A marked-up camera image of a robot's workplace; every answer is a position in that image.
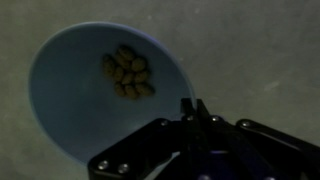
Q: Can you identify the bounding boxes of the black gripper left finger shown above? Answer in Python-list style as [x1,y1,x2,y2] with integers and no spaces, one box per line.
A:
[181,98,197,123]

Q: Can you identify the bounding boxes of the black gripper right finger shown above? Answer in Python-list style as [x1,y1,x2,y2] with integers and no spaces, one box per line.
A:
[197,99,211,122]

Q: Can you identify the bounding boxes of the blue bowl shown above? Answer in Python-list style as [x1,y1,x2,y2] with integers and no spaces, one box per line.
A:
[29,22,195,164]

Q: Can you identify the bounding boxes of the brown nuts in bowl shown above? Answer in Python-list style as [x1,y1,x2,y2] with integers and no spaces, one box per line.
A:
[102,45,155,99]

